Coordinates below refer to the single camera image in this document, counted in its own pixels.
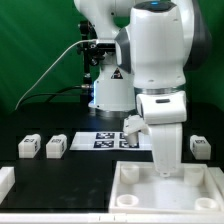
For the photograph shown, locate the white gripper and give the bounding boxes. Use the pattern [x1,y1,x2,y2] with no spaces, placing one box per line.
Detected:
[148,123,182,178]

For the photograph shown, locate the white square tabletop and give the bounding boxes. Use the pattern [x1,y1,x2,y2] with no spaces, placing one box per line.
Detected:
[109,161,224,214]

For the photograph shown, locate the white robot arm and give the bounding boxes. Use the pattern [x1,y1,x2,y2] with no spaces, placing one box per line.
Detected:
[74,0,211,176]

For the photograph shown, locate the white sheet with tags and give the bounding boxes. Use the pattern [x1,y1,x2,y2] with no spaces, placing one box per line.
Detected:
[70,132,151,151]

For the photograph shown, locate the white block left edge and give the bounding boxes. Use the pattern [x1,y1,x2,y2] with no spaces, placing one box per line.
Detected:
[0,167,15,204]

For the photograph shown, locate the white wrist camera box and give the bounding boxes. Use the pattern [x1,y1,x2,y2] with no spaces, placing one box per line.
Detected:
[123,91,188,148]

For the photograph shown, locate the black cable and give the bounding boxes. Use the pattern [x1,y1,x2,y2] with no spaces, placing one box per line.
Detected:
[19,84,94,105]

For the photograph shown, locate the black camera stand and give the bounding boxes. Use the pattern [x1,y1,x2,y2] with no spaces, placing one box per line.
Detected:
[77,20,104,103]

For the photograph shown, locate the silver camera on stand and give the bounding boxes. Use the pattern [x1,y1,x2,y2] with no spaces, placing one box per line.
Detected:
[96,39,115,52]

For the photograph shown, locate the grey cable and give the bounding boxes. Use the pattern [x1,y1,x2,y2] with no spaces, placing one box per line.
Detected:
[14,39,98,111]

